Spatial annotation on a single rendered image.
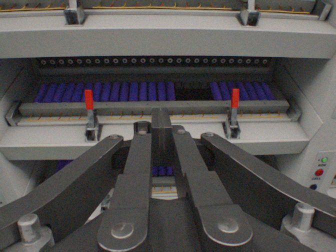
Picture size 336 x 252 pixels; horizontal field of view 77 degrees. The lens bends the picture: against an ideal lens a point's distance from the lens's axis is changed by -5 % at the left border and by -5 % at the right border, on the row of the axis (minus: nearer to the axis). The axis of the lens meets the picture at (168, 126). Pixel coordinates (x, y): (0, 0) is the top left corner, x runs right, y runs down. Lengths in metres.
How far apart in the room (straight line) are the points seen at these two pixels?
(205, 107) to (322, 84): 0.22
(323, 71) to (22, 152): 0.58
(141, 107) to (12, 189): 0.32
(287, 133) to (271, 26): 0.21
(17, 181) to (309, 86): 0.64
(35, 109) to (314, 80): 0.55
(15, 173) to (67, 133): 0.16
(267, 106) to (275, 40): 0.16
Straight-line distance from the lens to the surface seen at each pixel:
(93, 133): 0.45
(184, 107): 0.45
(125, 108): 0.45
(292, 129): 0.52
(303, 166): 0.55
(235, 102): 0.43
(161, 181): 0.56
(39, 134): 0.49
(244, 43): 0.39
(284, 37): 0.41
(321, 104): 0.49
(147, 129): 0.15
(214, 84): 0.53
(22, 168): 0.59
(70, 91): 0.53
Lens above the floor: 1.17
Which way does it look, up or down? 28 degrees down
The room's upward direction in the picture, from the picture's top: 1 degrees clockwise
